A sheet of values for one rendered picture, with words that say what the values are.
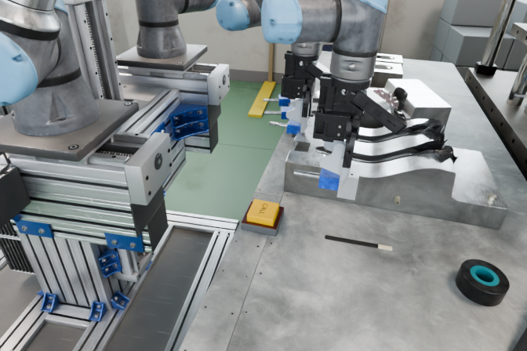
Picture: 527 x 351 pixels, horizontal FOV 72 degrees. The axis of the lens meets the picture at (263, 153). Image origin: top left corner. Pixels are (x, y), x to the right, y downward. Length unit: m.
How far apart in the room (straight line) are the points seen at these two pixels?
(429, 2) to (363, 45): 3.23
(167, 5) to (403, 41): 3.00
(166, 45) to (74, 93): 0.46
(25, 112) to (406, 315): 0.75
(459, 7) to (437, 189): 2.56
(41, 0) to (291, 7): 0.33
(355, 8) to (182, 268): 1.22
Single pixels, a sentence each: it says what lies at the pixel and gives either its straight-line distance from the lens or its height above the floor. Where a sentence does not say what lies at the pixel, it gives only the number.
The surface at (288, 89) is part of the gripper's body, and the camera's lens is 0.97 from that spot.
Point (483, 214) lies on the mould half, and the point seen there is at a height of 0.84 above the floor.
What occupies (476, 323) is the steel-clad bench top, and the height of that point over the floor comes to 0.80.
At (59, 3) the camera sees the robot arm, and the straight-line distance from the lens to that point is 0.73.
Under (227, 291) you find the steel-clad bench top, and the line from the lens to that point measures 0.71.
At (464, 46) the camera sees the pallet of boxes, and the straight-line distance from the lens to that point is 3.06.
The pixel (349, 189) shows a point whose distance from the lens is 0.74.
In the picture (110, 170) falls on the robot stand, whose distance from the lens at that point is 0.73.
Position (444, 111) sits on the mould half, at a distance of 1.28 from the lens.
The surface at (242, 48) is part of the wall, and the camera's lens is 3.93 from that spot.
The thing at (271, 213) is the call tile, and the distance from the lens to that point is 0.80.
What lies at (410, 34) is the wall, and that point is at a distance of 3.86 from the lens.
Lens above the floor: 1.36
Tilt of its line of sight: 31 degrees down
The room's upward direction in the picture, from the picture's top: 2 degrees clockwise
